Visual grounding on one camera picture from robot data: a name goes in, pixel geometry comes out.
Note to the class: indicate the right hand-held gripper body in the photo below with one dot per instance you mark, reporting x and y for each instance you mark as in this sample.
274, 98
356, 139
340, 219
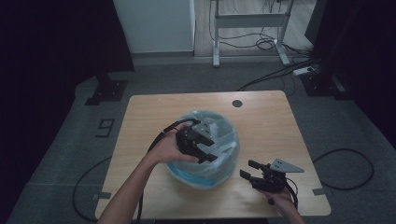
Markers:
271, 182

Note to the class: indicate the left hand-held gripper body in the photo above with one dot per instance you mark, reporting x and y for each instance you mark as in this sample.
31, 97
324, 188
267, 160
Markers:
186, 140

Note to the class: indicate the translucent blue-edged plastic bag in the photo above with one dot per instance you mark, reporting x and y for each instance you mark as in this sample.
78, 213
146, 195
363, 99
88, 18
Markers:
224, 146

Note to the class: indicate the green plastic trash bin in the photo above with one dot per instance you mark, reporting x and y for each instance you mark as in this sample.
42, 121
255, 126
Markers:
183, 169

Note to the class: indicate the person's right hand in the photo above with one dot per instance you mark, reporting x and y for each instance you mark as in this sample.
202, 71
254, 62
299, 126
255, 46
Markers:
281, 200

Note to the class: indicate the person's left hand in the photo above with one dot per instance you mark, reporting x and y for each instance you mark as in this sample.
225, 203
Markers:
165, 151

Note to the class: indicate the grey tape piece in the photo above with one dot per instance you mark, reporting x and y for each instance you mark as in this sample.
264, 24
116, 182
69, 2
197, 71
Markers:
319, 191
101, 195

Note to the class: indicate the black stand base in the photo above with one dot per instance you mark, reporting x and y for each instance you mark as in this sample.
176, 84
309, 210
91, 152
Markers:
109, 90
320, 85

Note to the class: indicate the white power strip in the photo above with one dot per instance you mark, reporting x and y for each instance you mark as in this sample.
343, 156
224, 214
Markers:
303, 71

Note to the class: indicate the white cabinet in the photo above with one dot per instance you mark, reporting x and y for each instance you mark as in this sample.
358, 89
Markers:
155, 25

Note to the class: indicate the black curtain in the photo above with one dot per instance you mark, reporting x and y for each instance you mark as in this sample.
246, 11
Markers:
358, 46
62, 31

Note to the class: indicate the white desk frame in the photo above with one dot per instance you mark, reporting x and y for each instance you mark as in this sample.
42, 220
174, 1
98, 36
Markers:
249, 21

